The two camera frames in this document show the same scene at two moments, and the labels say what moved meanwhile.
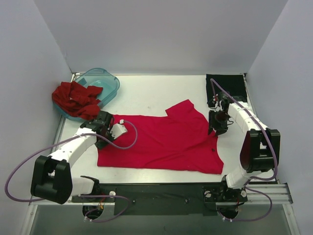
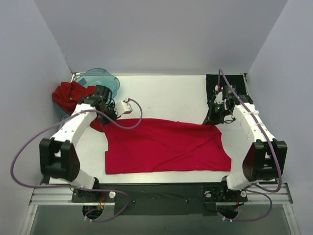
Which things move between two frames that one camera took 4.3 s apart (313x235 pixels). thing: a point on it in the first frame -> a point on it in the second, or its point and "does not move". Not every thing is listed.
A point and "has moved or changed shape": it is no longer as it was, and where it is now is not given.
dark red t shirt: (79, 101) does not move
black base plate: (165, 199) does not move
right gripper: (217, 125) -> (212, 113)
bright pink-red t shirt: (180, 140) has moved or changed shape
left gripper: (101, 139) -> (107, 115)
